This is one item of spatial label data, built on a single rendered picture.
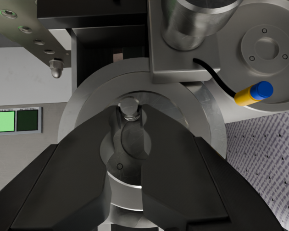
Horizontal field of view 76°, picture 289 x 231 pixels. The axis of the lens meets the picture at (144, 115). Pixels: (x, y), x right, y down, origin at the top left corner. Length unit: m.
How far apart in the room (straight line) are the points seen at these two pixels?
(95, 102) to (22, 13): 0.28
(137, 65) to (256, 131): 0.23
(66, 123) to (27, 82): 2.59
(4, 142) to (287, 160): 0.60
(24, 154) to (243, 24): 0.54
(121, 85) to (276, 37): 0.15
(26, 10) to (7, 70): 2.54
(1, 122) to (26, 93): 2.13
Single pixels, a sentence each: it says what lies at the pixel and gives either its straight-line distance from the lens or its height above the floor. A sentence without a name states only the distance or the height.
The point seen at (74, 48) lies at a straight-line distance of 0.20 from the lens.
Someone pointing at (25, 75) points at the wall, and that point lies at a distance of 2.80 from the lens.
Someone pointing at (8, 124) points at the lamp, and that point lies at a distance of 0.60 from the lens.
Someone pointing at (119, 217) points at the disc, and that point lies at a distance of 0.18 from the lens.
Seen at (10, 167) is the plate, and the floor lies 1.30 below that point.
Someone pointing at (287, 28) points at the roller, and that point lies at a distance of 0.24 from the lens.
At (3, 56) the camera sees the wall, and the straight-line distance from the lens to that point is 3.02.
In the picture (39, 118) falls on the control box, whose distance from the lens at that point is 0.56.
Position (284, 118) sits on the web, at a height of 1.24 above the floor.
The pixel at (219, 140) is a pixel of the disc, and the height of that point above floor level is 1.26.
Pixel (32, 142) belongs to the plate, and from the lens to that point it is 0.57.
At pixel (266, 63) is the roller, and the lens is 0.21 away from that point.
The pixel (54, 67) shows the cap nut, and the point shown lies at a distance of 0.56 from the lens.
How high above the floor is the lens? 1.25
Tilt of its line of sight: 7 degrees down
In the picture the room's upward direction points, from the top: 177 degrees clockwise
